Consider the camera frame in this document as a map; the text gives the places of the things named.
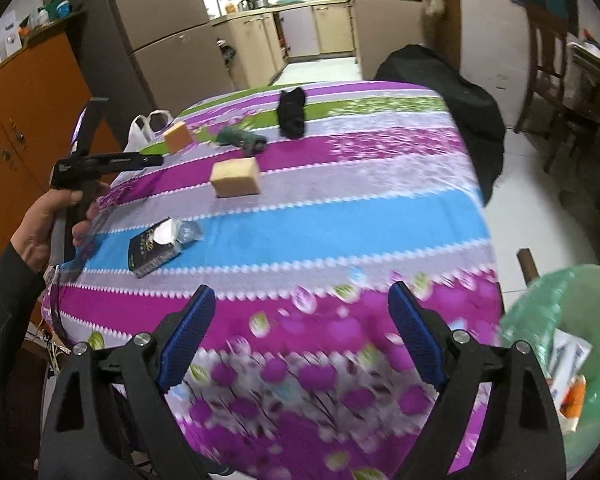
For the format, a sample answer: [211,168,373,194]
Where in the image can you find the yellow sponge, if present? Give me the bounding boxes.
[210,156,261,199]
[162,121,194,154]

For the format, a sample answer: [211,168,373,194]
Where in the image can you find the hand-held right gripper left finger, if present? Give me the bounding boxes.
[39,284,217,480]

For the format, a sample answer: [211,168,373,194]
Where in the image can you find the wooden stick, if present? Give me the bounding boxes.
[516,248,540,287]

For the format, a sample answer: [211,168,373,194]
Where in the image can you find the striped floral tablecloth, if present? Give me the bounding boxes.
[42,80,504,480]

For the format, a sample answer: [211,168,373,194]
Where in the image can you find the white blue carton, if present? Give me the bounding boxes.
[550,329,594,402]

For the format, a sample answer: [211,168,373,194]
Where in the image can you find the wooden chair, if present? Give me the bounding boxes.
[514,2,600,174]

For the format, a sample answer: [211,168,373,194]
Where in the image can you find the white plastic bag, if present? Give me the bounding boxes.
[124,109,175,154]

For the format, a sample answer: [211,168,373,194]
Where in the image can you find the person's left hand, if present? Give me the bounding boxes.
[11,189,102,275]

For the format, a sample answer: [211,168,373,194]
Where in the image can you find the clear crumpled wrapper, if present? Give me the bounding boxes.
[172,220,204,246]

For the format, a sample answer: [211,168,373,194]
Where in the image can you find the green crumpled wrapper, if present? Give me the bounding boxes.
[215,125,269,157]

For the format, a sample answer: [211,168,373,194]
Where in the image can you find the black sock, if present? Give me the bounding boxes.
[277,86,307,140]

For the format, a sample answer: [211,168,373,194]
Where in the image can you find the beige kitchen counter cabinets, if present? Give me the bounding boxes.
[210,0,427,92]

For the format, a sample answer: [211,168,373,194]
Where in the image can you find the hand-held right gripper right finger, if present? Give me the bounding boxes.
[387,281,567,480]

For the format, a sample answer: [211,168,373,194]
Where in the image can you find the beige refrigerator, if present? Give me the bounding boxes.
[97,0,237,112]

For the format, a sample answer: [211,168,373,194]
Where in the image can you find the dark snack packet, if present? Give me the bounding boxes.
[128,217,182,280]

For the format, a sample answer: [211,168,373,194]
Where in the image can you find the orange wooden cabinet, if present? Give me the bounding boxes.
[0,10,124,282]

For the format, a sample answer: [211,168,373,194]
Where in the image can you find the orange packet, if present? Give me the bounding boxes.
[560,376,587,419]

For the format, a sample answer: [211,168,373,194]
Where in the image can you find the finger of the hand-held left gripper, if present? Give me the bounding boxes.
[82,152,164,175]
[72,97,110,158]

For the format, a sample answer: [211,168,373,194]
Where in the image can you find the person's left forearm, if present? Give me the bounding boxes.
[0,242,50,480]

